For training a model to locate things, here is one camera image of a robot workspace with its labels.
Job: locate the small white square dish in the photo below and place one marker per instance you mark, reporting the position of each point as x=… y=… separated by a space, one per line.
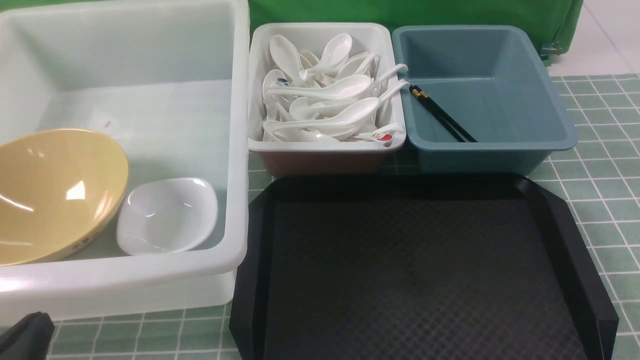
x=167 y=216

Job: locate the yellow noodle bowl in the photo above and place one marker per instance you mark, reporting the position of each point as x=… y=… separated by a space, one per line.
x=59 y=189

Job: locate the white soup spoon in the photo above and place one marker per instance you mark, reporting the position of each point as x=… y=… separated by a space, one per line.
x=347 y=87

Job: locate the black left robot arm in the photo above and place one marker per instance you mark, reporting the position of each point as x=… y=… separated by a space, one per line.
x=28 y=339

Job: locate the white spoon front large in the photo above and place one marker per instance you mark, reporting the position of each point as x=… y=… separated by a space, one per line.
x=301 y=123

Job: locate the white spoon bin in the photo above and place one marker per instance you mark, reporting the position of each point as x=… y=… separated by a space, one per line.
x=371 y=55

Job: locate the white spoon blue logo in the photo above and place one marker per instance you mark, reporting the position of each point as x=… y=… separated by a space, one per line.
x=273 y=79

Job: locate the black serving tray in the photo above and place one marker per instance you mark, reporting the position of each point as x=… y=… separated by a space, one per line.
x=417 y=267

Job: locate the white spoon long middle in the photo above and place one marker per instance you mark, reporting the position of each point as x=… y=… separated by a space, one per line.
x=374 y=90

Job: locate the white spoon top right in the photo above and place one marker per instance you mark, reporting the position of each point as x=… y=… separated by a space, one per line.
x=336 y=51

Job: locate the white spoon top left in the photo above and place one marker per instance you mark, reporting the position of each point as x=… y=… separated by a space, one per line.
x=286 y=57

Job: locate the teal plastic bin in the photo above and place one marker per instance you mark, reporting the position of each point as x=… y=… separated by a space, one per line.
x=491 y=80

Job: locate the large translucent white tub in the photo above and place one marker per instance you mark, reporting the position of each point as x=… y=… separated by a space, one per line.
x=167 y=80

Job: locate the metal clamp on backdrop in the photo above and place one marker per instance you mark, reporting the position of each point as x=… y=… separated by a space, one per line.
x=548 y=51

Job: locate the green checkered tablecloth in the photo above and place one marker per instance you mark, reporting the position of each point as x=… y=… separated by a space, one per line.
x=599 y=180

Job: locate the green backdrop cloth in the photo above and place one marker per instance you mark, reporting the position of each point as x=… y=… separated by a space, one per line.
x=544 y=21

